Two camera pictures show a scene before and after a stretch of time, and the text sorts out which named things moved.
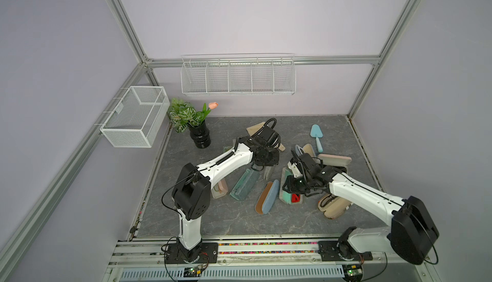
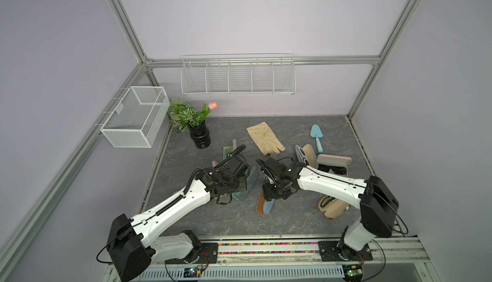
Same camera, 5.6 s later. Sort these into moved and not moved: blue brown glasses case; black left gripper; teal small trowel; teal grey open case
Moved: black left gripper
Not moved: teal grey open case; blue brown glasses case; teal small trowel
